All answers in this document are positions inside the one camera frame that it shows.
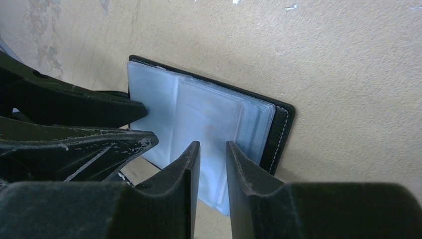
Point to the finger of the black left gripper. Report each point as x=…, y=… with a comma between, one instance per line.
x=49, y=101
x=34, y=152

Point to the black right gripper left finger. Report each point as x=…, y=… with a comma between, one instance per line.
x=161, y=207

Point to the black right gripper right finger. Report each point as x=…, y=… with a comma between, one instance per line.
x=263, y=207

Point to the black leather card holder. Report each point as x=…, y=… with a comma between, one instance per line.
x=184, y=107

